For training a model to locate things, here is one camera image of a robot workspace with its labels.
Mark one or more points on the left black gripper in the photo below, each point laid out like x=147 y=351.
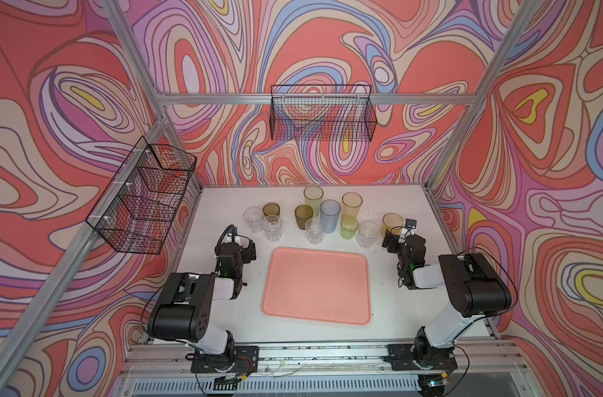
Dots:
x=247 y=255

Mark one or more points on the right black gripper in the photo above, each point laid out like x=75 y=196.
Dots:
x=393 y=240

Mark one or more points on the clear short glass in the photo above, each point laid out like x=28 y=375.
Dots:
x=315 y=230
x=368 y=233
x=254 y=218
x=272 y=227

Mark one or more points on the olive brown short cup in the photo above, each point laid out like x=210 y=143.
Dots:
x=303 y=213

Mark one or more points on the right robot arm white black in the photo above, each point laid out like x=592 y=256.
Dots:
x=474 y=289

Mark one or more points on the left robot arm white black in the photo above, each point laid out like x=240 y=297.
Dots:
x=182 y=311

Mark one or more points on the pink plastic tray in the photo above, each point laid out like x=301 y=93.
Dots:
x=316 y=285

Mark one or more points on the amber cup far right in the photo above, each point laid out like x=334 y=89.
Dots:
x=392 y=223

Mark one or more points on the green short cup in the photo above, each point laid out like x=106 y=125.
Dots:
x=349 y=227

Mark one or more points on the tall orange cup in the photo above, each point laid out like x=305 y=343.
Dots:
x=351 y=204

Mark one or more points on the tall blue cup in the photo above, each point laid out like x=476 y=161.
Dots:
x=330 y=210

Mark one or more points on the tall yellow-green cup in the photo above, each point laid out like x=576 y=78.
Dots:
x=314 y=195

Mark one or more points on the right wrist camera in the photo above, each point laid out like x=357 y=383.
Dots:
x=410 y=224

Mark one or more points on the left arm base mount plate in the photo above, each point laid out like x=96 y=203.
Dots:
x=242 y=360

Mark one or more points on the black wire basket left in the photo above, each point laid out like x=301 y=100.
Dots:
x=137 y=211

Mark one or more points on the black wire basket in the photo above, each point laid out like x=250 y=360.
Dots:
x=137 y=211
x=322 y=112

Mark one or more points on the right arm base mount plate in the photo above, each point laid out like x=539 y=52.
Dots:
x=408 y=357

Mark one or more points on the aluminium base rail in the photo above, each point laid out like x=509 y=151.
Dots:
x=372 y=357

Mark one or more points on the black wire basket back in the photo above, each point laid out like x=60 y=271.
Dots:
x=322 y=112

